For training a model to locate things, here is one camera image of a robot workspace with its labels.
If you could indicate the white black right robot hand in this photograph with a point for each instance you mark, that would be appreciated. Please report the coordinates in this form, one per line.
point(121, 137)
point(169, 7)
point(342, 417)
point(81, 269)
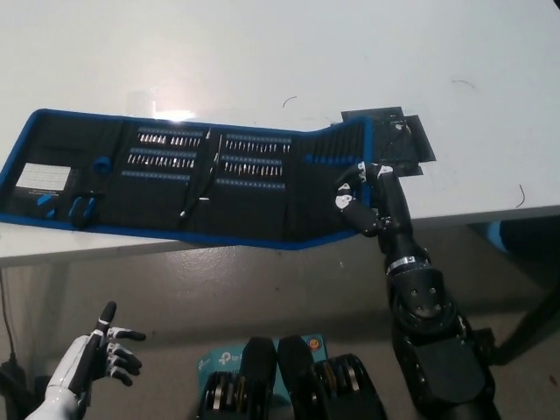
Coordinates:
point(391, 201)

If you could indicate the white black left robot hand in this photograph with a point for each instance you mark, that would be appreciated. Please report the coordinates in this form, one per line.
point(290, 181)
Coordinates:
point(76, 356)

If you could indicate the black blue-trimmed roll-up toolkit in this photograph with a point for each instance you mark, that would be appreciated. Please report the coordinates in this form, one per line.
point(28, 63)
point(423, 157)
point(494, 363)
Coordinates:
point(245, 210)

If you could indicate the short black tape strip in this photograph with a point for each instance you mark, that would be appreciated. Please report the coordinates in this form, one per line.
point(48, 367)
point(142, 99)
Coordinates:
point(411, 170)

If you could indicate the black square marker patch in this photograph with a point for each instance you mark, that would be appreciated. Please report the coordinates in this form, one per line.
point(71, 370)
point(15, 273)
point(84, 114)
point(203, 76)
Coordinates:
point(385, 140)

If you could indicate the black power adapter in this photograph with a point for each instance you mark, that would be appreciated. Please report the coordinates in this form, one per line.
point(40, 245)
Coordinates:
point(11, 374)

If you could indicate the blue and black fabric object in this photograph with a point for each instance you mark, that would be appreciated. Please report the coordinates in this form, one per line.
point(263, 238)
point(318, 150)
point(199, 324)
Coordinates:
point(494, 238)

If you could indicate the blue screwdriver bit holder strip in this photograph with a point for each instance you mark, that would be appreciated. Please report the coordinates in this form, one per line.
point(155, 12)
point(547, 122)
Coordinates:
point(162, 153)
point(155, 175)
point(251, 158)
point(249, 182)
point(170, 132)
point(258, 136)

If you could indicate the teal tp-link box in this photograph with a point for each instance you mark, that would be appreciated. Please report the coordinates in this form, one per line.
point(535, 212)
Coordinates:
point(221, 361)

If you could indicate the blue black looped tool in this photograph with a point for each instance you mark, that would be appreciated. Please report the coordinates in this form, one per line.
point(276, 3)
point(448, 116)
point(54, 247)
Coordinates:
point(85, 210)

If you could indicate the black table leg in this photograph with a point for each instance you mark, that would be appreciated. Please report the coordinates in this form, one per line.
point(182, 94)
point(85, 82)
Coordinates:
point(529, 315)

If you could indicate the silver tweezers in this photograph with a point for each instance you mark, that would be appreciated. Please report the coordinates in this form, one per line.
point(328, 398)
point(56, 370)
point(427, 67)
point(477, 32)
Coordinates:
point(217, 155)

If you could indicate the white grid card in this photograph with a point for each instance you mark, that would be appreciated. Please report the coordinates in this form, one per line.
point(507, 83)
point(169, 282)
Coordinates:
point(44, 176)

